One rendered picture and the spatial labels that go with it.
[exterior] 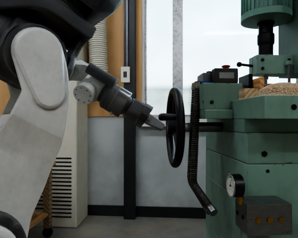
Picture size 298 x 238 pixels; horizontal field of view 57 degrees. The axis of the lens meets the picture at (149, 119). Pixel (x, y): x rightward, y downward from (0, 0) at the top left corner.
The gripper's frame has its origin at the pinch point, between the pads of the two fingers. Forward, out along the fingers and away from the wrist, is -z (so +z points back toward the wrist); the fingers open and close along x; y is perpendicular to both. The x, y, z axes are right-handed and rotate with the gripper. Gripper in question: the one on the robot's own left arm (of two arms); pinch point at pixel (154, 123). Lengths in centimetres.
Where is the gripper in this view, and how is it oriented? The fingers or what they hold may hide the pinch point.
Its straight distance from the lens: 87.5
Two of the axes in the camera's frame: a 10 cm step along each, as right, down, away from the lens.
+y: 4.7, -8.3, 3.0
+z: -8.6, -5.1, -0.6
